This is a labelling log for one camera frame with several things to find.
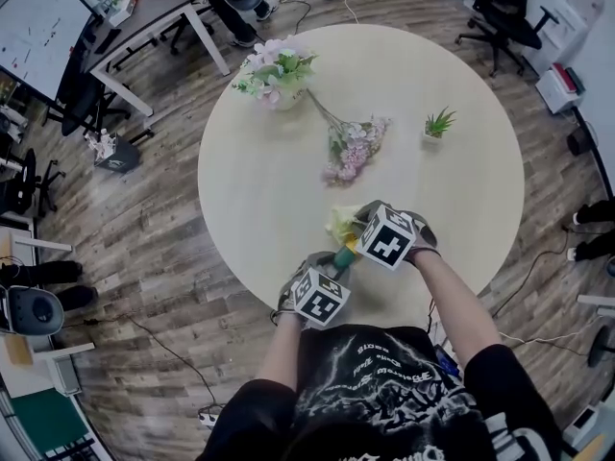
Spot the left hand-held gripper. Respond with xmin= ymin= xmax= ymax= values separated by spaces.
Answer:
xmin=290 ymin=251 xmax=355 ymax=330

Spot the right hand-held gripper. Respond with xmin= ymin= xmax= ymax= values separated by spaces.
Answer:
xmin=353 ymin=199 xmax=418 ymax=273

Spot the yellow handheld mini fan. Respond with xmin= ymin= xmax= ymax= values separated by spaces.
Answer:
xmin=332 ymin=239 xmax=360 ymax=269

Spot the yellow-green cleaning cloth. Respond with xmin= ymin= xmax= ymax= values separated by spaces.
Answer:
xmin=325 ymin=204 xmax=360 ymax=247

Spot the person's left forearm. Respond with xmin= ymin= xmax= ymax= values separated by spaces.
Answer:
xmin=258 ymin=312 xmax=308 ymax=388

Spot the person's right forearm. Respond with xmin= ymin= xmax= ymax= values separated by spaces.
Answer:
xmin=410 ymin=250 xmax=504 ymax=367

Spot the grey table with white legs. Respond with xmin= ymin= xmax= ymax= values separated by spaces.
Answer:
xmin=71 ymin=0 xmax=233 ymax=120

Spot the person's left hand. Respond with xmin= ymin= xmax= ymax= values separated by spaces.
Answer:
xmin=277 ymin=256 xmax=309 ymax=328

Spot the person's right hand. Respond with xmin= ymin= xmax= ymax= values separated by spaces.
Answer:
xmin=402 ymin=210 xmax=441 ymax=262

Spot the pink artificial flower bunch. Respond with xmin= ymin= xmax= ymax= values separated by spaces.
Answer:
xmin=306 ymin=88 xmax=393 ymax=188

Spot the person's black printed shirt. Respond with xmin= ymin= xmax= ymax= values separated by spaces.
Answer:
xmin=195 ymin=324 xmax=564 ymax=461

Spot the small potted green plant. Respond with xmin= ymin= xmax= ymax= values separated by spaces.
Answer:
xmin=421 ymin=106 xmax=458 ymax=150

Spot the dark blue waist device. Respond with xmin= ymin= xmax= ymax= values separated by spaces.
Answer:
xmin=433 ymin=345 xmax=463 ymax=379

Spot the white vase of flowers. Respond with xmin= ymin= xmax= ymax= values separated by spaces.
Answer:
xmin=232 ymin=37 xmax=320 ymax=112

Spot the black waste bin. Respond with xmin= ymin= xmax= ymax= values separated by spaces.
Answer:
xmin=565 ymin=125 xmax=596 ymax=158

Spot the white low box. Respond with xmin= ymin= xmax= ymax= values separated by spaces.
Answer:
xmin=533 ymin=69 xmax=587 ymax=116

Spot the red book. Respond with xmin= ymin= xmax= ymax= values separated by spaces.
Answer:
xmin=550 ymin=61 xmax=571 ymax=94

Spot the black round stand base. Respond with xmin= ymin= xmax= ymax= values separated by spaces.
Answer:
xmin=586 ymin=327 xmax=615 ymax=368

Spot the dark notebook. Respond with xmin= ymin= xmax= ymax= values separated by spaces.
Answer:
xmin=565 ymin=66 xmax=586 ymax=94

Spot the black office chair with headrest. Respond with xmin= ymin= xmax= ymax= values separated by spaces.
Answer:
xmin=454 ymin=0 xmax=561 ymax=79

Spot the white floor device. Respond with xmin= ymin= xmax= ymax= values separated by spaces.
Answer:
xmin=561 ymin=403 xmax=601 ymax=447

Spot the green panel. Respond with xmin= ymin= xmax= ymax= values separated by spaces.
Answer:
xmin=8 ymin=385 xmax=93 ymax=461

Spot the white water dispenser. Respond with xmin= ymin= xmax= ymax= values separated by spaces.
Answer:
xmin=521 ymin=0 xmax=607 ymax=69

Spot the black swivel chair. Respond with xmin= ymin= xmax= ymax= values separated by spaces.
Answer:
xmin=53 ymin=69 xmax=134 ymax=138
xmin=0 ymin=147 xmax=67 ymax=219

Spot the white and red box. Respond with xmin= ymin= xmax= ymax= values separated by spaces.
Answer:
xmin=102 ymin=0 xmax=145 ymax=29

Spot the rolling whiteboard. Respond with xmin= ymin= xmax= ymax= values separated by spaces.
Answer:
xmin=0 ymin=0 xmax=96 ymax=104

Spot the black cable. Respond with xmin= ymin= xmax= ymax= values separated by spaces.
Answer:
xmin=84 ymin=313 xmax=227 ymax=410
xmin=488 ymin=228 xmax=576 ymax=319

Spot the long white cable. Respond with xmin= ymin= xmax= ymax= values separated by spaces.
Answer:
xmin=499 ymin=312 xmax=615 ymax=352

